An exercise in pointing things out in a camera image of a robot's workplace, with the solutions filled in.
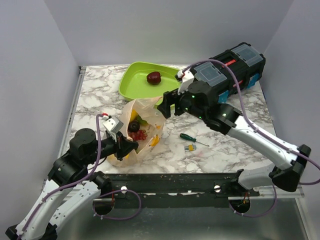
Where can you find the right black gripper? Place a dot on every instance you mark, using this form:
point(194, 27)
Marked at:
point(169, 98)

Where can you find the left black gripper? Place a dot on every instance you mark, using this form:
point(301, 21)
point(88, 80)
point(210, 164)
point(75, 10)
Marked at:
point(123, 146)

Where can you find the orange plastic bag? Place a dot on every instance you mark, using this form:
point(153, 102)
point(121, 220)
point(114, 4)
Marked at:
point(151, 120)

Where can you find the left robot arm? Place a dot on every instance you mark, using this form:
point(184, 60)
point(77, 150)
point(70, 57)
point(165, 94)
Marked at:
point(69, 187)

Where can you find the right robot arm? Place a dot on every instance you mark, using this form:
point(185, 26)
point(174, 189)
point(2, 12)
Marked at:
point(287, 162)

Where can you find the red fake grapes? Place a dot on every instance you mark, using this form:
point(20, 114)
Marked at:
point(139, 135)

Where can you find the red fake apple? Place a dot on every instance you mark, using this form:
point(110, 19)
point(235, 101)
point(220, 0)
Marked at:
point(154, 78)

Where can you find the green plastic tray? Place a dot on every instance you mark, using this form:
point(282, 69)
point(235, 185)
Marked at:
point(134, 85)

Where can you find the hex key set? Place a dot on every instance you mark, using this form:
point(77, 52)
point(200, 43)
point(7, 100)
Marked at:
point(190, 148)

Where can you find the black toolbox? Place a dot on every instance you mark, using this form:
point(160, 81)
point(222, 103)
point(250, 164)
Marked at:
point(245, 62)

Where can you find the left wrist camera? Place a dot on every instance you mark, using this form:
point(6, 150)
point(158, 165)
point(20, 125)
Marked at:
point(112, 125)

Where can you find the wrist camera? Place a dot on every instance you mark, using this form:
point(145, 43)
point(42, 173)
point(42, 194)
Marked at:
point(112, 125)
point(185, 77)

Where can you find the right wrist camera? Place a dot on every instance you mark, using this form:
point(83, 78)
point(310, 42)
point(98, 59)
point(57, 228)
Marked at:
point(185, 77)

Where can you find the green handled screwdriver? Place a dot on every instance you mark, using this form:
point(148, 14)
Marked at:
point(191, 139)

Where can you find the black mounting rail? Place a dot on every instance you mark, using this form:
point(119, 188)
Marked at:
point(174, 190)

